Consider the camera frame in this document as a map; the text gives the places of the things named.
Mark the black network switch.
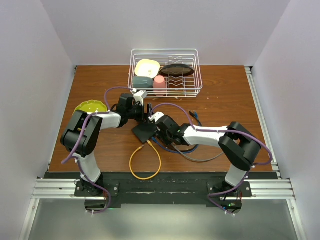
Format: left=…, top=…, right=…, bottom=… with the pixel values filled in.
left=131, top=123, right=158, bottom=144

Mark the yellow ethernet cable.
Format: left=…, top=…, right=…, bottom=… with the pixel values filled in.
left=128, top=139, right=162, bottom=181

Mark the black ethernet cable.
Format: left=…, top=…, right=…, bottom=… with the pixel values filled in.
left=154, top=110, right=201, bottom=151

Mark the blue ethernet cable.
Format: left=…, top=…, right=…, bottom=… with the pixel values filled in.
left=152, top=111, right=203, bottom=154

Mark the grey ethernet cable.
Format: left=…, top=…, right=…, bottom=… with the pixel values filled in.
left=171, top=144, right=225, bottom=163

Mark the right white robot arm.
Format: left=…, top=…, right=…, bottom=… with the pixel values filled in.
left=149, top=112, right=261, bottom=197

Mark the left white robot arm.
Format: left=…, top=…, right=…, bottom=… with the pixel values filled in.
left=60, top=90, right=156, bottom=196

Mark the pink cup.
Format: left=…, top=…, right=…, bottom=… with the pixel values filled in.
left=153, top=75, right=167, bottom=97

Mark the teal square cup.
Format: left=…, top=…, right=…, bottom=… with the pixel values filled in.
left=132, top=76, right=153, bottom=89

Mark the yellow square bowl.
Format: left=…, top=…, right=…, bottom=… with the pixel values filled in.
left=134, top=59, right=161, bottom=79

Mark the dark brown plate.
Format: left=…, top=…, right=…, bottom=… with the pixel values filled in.
left=158, top=63, right=195, bottom=78

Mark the green polka dot plate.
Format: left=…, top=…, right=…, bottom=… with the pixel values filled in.
left=72, top=100, right=108, bottom=118

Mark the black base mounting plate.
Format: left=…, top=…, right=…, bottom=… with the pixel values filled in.
left=44, top=171, right=278, bottom=210

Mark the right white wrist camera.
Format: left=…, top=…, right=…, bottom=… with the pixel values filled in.
left=148, top=111, right=164, bottom=123

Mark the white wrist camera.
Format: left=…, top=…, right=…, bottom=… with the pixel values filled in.
left=148, top=111, right=164, bottom=123
left=133, top=90, right=148, bottom=106

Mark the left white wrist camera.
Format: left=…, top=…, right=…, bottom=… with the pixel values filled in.
left=133, top=90, right=148, bottom=106

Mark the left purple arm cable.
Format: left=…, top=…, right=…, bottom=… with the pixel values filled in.
left=61, top=86, right=137, bottom=215

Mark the white wire dish rack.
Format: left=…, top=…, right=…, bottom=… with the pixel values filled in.
left=127, top=48, right=203, bottom=98

